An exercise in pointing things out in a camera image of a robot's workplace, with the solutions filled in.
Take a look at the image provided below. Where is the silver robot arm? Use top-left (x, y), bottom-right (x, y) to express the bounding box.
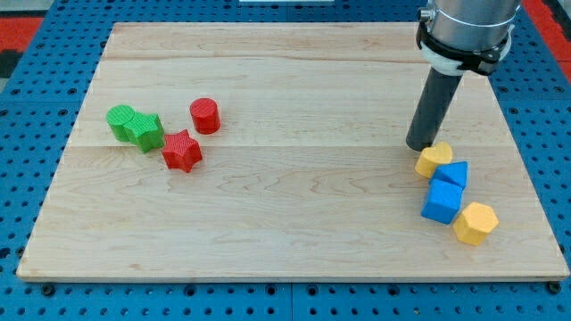
top-left (416, 0), bottom-right (521, 77)

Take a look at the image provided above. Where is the red star block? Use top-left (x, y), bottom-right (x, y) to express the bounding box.
top-left (161, 129), bottom-right (203, 173)

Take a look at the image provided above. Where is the green star block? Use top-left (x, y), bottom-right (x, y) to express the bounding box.
top-left (124, 111), bottom-right (164, 153)

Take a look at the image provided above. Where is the wooden board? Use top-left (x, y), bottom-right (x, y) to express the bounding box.
top-left (17, 22), bottom-right (569, 283)

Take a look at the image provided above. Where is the red cylinder block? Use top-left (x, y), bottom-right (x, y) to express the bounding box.
top-left (189, 97), bottom-right (220, 135)

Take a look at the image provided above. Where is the yellow heart block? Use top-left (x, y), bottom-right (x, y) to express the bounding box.
top-left (414, 142), bottom-right (453, 179)

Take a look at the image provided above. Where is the blue cube block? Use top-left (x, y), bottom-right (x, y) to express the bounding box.
top-left (420, 180), bottom-right (463, 225)

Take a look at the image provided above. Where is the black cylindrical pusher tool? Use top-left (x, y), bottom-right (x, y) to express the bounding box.
top-left (406, 68), bottom-right (462, 152)

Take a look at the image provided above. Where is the blue triangle block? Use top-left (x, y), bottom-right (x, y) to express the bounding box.
top-left (430, 161), bottom-right (469, 190)

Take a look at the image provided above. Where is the green cylinder block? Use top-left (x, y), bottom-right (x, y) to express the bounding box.
top-left (105, 104), bottom-right (135, 142)

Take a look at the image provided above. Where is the yellow hexagon block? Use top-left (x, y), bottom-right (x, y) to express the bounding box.
top-left (452, 202), bottom-right (500, 246)

